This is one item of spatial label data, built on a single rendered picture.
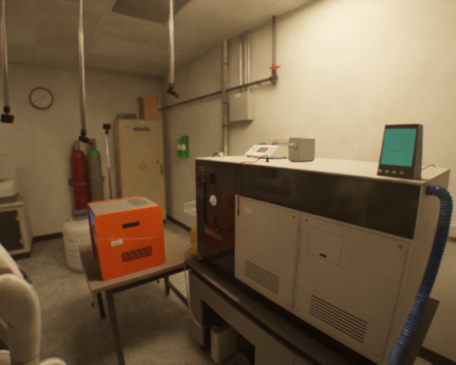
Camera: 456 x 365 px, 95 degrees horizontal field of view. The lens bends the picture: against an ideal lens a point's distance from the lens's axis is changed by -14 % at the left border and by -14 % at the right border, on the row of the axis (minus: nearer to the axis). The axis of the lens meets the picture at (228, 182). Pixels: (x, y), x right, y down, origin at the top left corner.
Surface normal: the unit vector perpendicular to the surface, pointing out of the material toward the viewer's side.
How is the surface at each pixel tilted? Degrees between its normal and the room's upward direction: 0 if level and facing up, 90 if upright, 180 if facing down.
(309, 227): 90
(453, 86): 90
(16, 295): 92
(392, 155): 80
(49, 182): 90
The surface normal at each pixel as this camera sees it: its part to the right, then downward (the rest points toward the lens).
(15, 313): 0.71, 0.36
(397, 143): -0.81, -0.07
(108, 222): 0.62, 0.13
